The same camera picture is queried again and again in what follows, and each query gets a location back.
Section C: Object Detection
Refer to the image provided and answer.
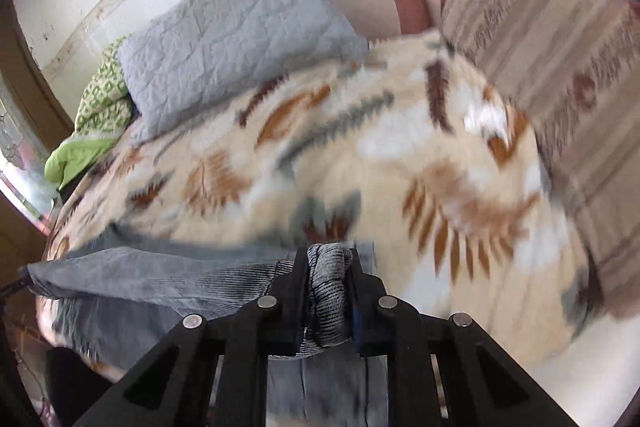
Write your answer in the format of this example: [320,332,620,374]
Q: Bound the green patterned quilt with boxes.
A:
[44,36,134,190]

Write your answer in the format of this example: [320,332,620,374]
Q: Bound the grey quilted pillow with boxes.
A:
[118,0,369,143]

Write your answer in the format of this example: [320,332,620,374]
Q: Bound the leaf pattern fleece blanket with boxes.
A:
[44,31,588,366]

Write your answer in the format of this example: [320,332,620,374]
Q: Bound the stained glass wooden door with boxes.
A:
[1,0,72,263]

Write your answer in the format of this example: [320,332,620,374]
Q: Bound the grey denim pants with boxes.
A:
[24,225,387,426]

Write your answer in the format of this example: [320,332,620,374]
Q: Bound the striped beige sofa cushion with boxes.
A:
[442,0,639,317]

